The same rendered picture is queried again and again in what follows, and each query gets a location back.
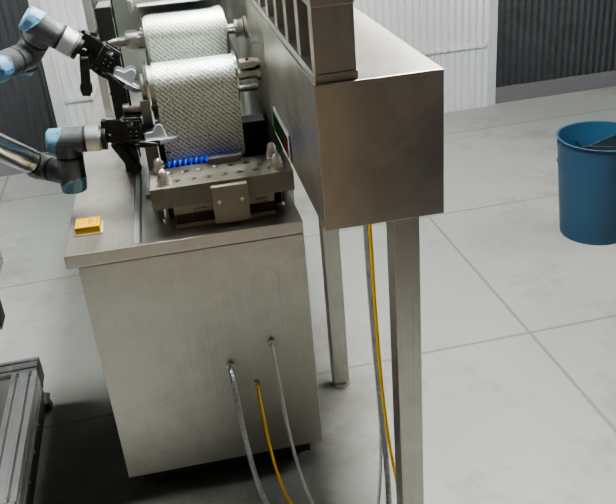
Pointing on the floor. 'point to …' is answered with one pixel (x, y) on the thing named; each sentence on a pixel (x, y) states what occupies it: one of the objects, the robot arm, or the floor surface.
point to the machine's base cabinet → (206, 353)
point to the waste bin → (598, 179)
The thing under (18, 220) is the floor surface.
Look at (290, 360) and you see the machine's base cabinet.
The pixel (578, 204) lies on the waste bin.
